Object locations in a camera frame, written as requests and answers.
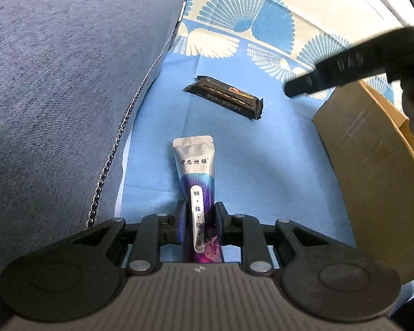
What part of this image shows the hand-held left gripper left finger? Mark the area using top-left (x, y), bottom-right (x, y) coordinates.
top-left (71, 200), bottom-right (187, 276)

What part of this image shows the black snack bar packet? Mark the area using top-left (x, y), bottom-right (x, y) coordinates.
top-left (184, 75), bottom-right (264, 121)

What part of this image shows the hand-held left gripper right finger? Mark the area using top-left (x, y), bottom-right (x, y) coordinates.
top-left (214, 201), bottom-right (344, 274)

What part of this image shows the blue fan-print sheet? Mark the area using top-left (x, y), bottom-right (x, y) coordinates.
top-left (115, 0), bottom-right (414, 266)

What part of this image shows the brown cardboard box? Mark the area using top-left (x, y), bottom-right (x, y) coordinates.
top-left (312, 79), bottom-right (414, 283)

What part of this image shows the silver purple sachet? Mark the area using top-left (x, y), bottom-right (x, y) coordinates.
top-left (172, 135), bottom-right (225, 263)

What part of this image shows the blue fabric sofa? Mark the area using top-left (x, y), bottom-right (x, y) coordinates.
top-left (0, 0), bottom-right (189, 331)

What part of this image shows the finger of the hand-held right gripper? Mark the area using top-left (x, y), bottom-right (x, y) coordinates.
top-left (283, 39), bottom-right (389, 98)

